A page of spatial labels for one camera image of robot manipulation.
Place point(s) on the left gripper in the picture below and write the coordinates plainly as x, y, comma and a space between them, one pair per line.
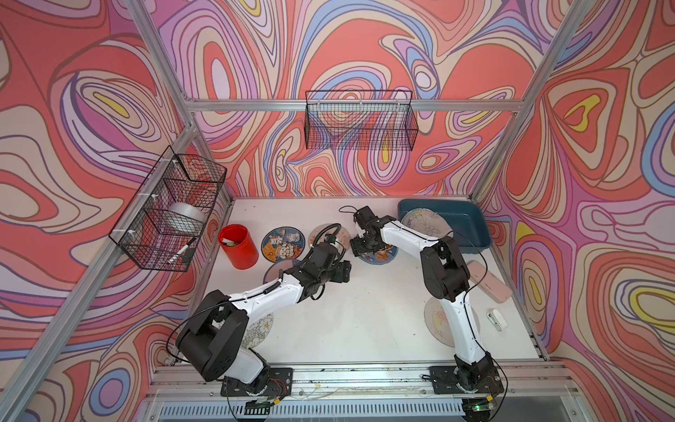
343, 272

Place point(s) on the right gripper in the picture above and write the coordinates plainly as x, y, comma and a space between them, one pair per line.
359, 249

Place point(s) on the blue denim bear coaster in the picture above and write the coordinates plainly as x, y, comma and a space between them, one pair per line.
380, 258

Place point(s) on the pink checkered bunny coaster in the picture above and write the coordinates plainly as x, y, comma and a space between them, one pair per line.
342, 237

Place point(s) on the purple good luck bunny coaster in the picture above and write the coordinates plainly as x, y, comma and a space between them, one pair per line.
275, 271

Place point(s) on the white butterfly doodle coaster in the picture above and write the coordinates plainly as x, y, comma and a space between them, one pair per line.
427, 222

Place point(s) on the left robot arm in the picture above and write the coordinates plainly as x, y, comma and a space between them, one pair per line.
211, 339

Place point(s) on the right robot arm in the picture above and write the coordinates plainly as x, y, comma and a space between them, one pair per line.
446, 277

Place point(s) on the teal plastic storage box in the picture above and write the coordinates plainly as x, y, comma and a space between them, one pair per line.
464, 218

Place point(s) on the dark blue cartoon animals coaster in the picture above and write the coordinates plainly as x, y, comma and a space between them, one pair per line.
283, 243

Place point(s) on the red plastic cup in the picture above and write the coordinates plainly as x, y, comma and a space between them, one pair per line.
236, 241

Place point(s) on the white green flowers coaster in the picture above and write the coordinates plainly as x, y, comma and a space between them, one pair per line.
257, 332

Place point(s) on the pink cartoon girl coaster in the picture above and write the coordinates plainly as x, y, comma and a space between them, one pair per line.
435, 322

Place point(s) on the pink rectangular pad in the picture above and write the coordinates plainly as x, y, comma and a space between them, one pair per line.
490, 284

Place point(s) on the white marker pen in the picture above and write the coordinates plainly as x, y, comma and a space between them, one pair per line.
183, 257

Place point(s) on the small white clip device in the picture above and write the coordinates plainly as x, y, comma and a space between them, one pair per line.
497, 320

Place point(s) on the silver tape roll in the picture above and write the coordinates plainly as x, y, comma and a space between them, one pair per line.
185, 219

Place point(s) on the back black wire basket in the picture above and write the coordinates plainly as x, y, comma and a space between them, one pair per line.
360, 120

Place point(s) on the black wire basket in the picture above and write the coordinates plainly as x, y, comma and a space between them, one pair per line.
360, 120
161, 229

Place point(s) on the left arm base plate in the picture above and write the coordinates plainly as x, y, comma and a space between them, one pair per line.
272, 382

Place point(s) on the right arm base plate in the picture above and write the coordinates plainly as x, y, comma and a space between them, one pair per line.
445, 381

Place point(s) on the left black wire basket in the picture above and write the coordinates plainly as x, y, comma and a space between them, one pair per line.
161, 229

